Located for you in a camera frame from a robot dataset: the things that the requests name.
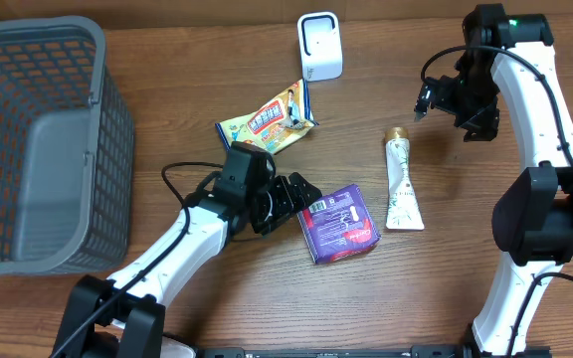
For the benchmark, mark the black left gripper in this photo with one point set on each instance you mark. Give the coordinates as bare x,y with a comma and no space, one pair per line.
288,203

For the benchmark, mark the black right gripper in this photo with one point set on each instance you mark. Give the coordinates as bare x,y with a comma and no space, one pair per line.
485,116

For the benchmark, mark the red purple pad package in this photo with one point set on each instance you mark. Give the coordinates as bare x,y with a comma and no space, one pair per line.
338,226

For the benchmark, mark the yellow snack bag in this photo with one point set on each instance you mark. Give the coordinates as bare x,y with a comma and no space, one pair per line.
279,123

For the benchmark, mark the white tube gold cap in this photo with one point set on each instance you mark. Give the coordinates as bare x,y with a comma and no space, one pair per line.
403,209

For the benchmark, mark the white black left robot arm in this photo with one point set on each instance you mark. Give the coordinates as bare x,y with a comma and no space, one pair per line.
124,314

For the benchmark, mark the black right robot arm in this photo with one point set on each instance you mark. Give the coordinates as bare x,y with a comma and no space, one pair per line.
509,60

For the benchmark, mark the white barcode scanner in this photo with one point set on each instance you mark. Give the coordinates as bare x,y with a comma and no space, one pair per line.
319,39

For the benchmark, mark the grey plastic shopping basket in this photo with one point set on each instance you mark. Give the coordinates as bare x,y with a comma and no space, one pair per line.
66,150

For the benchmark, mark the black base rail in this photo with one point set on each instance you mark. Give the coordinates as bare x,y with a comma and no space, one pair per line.
326,353

